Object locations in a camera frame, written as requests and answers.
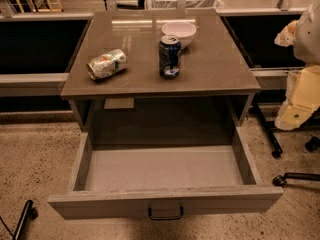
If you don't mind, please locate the black chair leg with caster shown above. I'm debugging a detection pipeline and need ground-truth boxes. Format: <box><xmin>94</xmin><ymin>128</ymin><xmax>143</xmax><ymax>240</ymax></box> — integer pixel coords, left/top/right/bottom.
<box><xmin>12</xmin><ymin>200</ymin><xmax>38</xmax><ymax>240</ymax></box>

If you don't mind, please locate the black chair base right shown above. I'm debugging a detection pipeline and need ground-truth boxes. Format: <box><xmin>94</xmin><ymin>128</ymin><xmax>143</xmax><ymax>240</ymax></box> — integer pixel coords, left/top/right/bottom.
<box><xmin>249</xmin><ymin>100</ymin><xmax>320</xmax><ymax>187</ymax></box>

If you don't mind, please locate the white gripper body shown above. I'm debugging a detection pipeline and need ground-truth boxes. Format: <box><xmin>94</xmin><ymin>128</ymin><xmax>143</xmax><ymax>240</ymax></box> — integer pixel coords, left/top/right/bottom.
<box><xmin>283</xmin><ymin>65</ymin><xmax>320</xmax><ymax>115</ymax></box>

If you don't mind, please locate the black drawer handle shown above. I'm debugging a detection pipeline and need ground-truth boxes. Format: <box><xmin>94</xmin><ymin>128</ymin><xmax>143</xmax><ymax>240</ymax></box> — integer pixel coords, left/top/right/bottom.
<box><xmin>148</xmin><ymin>206</ymin><xmax>184</xmax><ymax>221</ymax></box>

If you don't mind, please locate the white ceramic bowl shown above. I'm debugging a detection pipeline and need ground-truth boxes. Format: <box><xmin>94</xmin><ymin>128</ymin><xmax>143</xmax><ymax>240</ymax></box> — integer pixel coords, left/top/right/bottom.
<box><xmin>162</xmin><ymin>22</ymin><xmax>197</xmax><ymax>48</ymax></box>

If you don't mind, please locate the white and green soda can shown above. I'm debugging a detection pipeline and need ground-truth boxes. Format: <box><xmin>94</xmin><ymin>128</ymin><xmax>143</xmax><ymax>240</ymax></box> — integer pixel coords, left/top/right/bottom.
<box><xmin>87</xmin><ymin>49</ymin><xmax>128</xmax><ymax>81</ymax></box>

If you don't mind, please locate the open grey top drawer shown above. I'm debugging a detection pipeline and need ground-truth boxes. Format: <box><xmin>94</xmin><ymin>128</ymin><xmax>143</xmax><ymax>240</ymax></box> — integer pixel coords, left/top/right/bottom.
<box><xmin>48</xmin><ymin>127</ymin><xmax>283</xmax><ymax>220</ymax></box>

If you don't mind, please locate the blue pepsi can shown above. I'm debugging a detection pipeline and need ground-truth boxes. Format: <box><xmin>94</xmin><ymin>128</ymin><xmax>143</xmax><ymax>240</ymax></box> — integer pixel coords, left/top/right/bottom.
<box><xmin>159</xmin><ymin>35</ymin><xmax>181</xmax><ymax>78</ymax></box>

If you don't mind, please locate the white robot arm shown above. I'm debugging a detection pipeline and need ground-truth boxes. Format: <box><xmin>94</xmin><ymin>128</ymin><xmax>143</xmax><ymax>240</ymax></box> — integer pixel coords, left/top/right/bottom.
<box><xmin>274</xmin><ymin>0</ymin><xmax>320</xmax><ymax>130</ymax></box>

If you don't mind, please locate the white paper label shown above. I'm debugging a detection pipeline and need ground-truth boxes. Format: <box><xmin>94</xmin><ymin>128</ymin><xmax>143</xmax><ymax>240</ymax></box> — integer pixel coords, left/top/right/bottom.
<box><xmin>104</xmin><ymin>98</ymin><xmax>134</xmax><ymax>109</ymax></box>

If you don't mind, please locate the wire mesh basket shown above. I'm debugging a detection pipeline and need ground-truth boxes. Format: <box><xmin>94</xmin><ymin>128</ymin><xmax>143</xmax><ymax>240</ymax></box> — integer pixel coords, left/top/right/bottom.
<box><xmin>145</xmin><ymin>0</ymin><xmax>224</xmax><ymax>10</ymax></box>

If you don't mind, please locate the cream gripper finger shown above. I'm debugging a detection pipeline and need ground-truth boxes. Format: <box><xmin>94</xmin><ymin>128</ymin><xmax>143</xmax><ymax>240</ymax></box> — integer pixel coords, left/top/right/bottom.
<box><xmin>275</xmin><ymin>103</ymin><xmax>311</xmax><ymax>131</ymax></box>
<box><xmin>274</xmin><ymin>20</ymin><xmax>298</xmax><ymax>47</ymax></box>

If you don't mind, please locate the grey cabinet with glossy top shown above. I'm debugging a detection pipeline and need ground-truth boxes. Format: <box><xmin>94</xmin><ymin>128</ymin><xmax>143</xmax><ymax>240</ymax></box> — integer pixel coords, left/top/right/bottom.
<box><xmin>61</xmin><ymin>9</ymin><xmax>260</xmax><ymax>131</ymax></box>

